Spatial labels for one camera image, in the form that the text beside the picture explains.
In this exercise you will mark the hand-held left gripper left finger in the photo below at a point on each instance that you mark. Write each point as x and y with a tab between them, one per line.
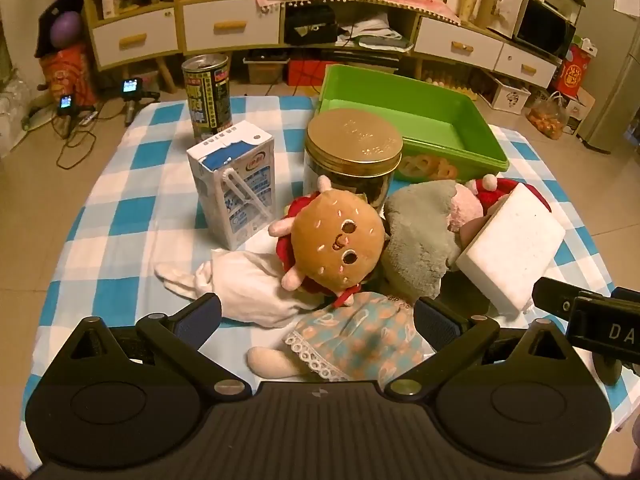
200	316

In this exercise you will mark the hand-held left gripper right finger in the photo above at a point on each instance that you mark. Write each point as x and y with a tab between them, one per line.
439	325

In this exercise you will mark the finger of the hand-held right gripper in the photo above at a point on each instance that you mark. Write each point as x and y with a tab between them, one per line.
550	296
609	370

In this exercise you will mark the white cloth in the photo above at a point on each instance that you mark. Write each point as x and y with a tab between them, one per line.
250	285

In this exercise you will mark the white sponge block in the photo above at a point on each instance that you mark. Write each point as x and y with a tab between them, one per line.
510	250

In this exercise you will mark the plush doll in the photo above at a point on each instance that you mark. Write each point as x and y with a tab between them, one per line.
350	335

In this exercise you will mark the grey plush toy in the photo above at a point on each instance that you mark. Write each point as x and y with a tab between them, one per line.
420	230

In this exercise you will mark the red white santa plush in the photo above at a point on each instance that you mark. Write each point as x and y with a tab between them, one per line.
492	187

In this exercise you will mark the burger plush toy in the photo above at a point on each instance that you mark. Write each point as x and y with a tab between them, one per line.
335	240

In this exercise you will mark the green plastic bin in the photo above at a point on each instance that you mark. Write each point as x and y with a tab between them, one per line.
400	105

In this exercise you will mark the blue white checkered blanket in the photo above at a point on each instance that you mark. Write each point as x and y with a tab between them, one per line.
125	220

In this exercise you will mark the blue white milk carton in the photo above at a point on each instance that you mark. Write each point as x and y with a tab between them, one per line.
235	195

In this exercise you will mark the bag of oranges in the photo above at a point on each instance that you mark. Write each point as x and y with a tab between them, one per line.
547	117

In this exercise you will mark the cardboard box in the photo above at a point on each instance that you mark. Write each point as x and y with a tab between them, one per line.
580	107

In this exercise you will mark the clear jar with gold lid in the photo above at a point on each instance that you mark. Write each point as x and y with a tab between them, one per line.
355	140

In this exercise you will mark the white printed storage box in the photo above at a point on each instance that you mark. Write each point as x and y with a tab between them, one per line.
507	92

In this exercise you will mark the tall green black can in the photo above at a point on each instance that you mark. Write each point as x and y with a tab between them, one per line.
207	105

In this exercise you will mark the red gift bag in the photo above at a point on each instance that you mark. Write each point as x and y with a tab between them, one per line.
575	72

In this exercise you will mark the white cabinet drawer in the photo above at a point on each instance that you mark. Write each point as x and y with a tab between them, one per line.
135	37
457	45
230	25
525	66

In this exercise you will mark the grey refrigerator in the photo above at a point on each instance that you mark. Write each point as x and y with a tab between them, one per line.
612	70

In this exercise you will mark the clear storage box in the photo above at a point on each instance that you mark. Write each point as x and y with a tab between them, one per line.
265	71

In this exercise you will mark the red box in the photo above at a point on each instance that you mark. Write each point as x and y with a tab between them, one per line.
307	72

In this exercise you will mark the black microwave oven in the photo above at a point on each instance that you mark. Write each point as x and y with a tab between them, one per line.
542	27

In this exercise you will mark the red printed sack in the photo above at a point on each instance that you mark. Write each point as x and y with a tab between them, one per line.
70	72

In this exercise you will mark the wooden cabinet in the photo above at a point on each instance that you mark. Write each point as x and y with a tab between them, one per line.
181	30

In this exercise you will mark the folded clothes pile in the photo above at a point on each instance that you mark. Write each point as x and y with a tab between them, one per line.
377	35

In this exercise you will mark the black bag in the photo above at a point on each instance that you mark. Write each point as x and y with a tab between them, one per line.
310	25

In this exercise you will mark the purple ball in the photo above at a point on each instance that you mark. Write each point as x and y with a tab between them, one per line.
66	29

